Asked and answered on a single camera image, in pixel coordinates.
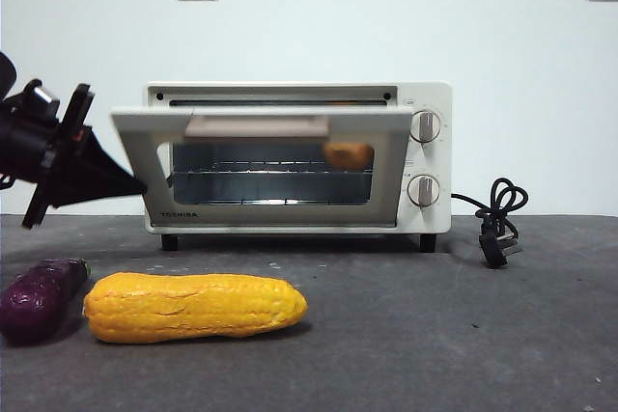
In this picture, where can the white Toshiba toaster oven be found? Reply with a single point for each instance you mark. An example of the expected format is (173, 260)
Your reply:
(434, 219)

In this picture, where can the yellow corn cob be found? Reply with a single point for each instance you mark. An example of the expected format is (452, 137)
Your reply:
(193, 308)

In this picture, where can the white temperature oven knob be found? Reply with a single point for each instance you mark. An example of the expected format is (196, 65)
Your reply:
(426, 127)

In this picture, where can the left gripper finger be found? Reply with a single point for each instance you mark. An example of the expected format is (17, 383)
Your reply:
(87, 187)
(94, 158)

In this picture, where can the brown potato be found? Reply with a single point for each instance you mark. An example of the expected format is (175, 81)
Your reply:
(347, 155)

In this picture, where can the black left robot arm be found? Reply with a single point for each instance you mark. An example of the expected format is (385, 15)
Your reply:
(24, 151)

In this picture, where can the white timer oven knob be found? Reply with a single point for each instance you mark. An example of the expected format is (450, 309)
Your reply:
(424, 190)

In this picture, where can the purple eggplant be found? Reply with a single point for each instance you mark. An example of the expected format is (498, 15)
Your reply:
(34, 301)

